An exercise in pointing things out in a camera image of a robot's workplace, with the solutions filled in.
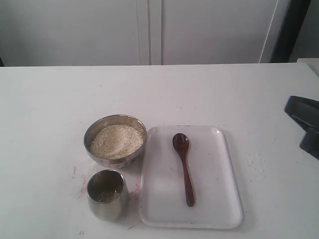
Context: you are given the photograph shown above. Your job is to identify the white rice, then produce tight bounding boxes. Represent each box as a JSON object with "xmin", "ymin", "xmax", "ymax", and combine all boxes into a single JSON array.
[{"xmin": 89, "ymin": 124, "xmax": 143, "ymax": 159}]

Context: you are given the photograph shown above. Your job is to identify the steel rice bowl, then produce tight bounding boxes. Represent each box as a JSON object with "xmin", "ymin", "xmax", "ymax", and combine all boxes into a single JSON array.
[{"xmin": 83, "ymin": 115, "xmax": 147, "ymax": 169}]

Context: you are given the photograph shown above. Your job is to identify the small steel cup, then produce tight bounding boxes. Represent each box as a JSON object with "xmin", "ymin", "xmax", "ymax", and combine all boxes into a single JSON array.
[{"xmin": 87, "ymin": 169, "xmax": 129, "ymax": 222}]

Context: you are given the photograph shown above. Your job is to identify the brown wooden spoon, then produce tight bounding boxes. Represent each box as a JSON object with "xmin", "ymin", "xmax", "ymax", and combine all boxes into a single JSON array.
[{"xmin": 172, "ymin": 133, "xmax": 195, "ymax": 207}]

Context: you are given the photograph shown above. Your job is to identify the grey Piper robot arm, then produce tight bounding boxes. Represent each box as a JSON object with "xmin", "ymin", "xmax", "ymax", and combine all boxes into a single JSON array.
[{"xmin": 284, "ymin": 96, "xmax": 319, "ymax": 159}]

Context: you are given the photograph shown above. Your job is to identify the white cabinet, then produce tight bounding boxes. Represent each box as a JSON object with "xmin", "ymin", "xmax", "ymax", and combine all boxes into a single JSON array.
[{"xmin": 0, "ymin": 0, "xmax": 289, "ymax": 66}]

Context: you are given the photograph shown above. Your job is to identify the white plastic tray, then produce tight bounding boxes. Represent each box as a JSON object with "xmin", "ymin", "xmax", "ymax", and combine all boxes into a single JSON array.
[{"xmin": 140, "ymin": 125, "xmax": 243, "ymax": 230}]

